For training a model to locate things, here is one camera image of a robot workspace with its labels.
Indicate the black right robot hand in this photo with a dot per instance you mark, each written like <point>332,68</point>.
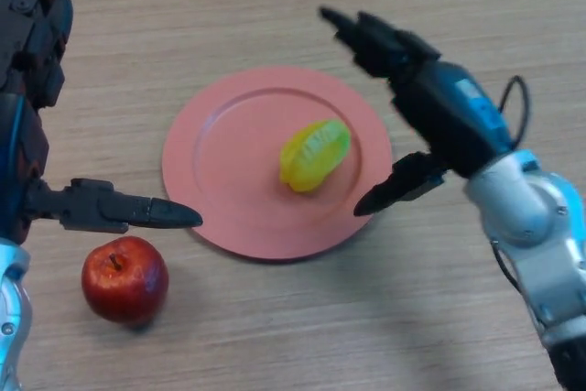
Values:
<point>444,111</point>

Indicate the red apple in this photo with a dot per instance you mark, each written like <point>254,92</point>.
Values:
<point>126,281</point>

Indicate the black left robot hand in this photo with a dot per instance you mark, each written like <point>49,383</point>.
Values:
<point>23,157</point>

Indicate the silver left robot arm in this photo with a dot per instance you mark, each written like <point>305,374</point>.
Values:
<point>11,318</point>

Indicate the pink round plate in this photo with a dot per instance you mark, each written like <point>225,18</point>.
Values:
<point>238,180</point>

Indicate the yellow starfruit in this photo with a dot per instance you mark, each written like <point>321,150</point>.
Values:
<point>313,155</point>

